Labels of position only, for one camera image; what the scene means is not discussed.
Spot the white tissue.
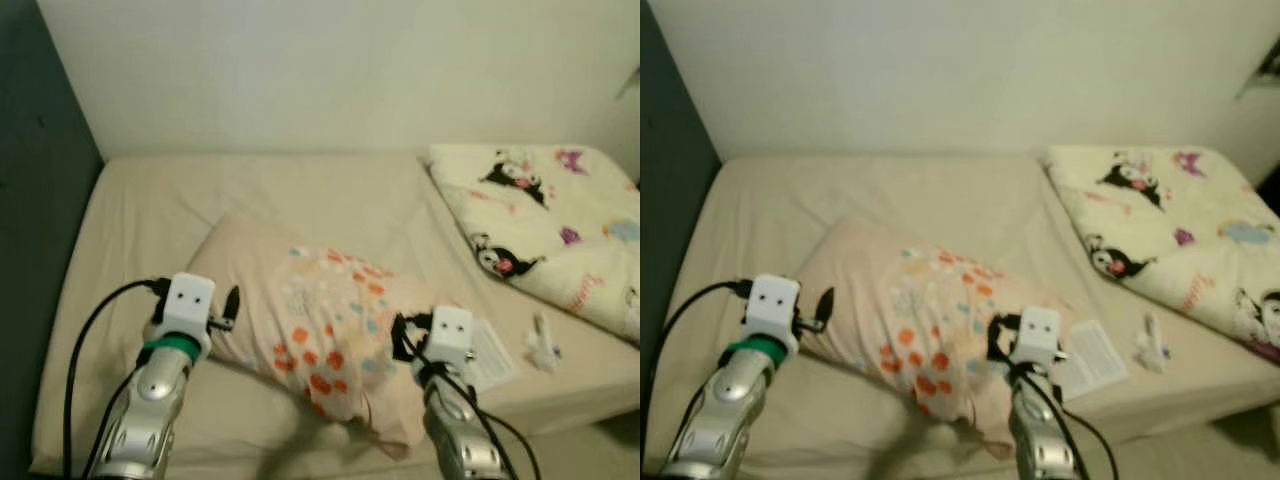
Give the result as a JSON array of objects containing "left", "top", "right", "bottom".
[
  {"left": 1133, "top": 313, "right": 1171, "bottom": 374},
  {"left": 525, "top": 313, "right": 563, "bottom": 374}
]

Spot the white printed booklet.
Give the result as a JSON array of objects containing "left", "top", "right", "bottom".
[
  {"left": 1058, "top": 318, "right": 1131, "bottom": 399},
  {"left": 468, "top": 318, "right": 521, "bottom": 393}
]

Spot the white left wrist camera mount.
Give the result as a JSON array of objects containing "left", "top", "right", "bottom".
[
  {"left": 150, "top": 272, "right": 217, "bottom": 361},
  {"left": 740, "top": 274, "right": 803, "bottom": 359}
]

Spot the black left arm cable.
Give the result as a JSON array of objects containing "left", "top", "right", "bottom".
[
  {"left": 645, "top": 278, "right": 756, "bottom": 480},
  {"left": 62, "top": 278, "right": 171, "bottom": 480}
]

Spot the beige sheeted bed mattress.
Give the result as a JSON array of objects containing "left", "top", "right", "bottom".
[
  {"left": 645, "top": 150, "right": 1280, "bottom": 479},
  {"left": 30, "top": 150, "right": 641, "bottom": 477}
]

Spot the pink floral pillow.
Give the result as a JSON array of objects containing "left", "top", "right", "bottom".
[
  {"left": 795, "top": 215, "right": 1091, "bottom": 461},
  {"left": 185, "top": 213, "right": 501, "bottom": 459}
]

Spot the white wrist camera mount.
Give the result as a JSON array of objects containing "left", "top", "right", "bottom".
[
  {"left": 428, "top": 306, "right": 477, "bottom": 369},
  {"left": 740, "top": 274, "right": 803, "bottom": 359},
  {"left": 1015, "top": 305, "right": 1066, "bottom": 369},
  {"left": 150, "top": 272, "right": 217, "bottom": 361}
]

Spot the cream cartoon print blanket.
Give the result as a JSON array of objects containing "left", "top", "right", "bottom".
[
  {"left": 428, "top": 143, "right": 641, "bottom": 346},
  {"left": 1045, "top": 143, "right": 1280, "bottom": 366}
]

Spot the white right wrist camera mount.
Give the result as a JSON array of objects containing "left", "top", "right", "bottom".
[
  {"left": 1015, "top": 305, "right": 1066, "bottom": 369},
  {"left": 428, "top": 306, "right": 477, "bottom": 369}
]

